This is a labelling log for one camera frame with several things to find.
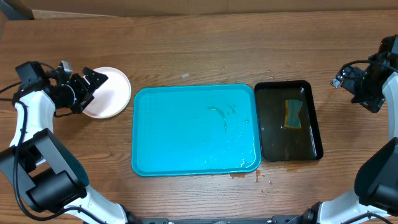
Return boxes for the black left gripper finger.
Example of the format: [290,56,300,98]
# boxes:
[82,67,108,93]
[70,91,94,114]

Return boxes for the white plate with red stain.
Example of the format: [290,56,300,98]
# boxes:
[83,67,132,119]

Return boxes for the green and yellow sponge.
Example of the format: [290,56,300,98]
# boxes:
[282,100,303,129]

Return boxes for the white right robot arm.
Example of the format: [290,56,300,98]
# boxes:
[290,52,397,223]

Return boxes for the black water tray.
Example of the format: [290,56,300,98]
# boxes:
[254,80,324,162]

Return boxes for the teal plastic tray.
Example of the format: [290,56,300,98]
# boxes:
[131,84,262,177]

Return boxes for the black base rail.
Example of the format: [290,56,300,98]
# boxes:
[128,215,302,224]

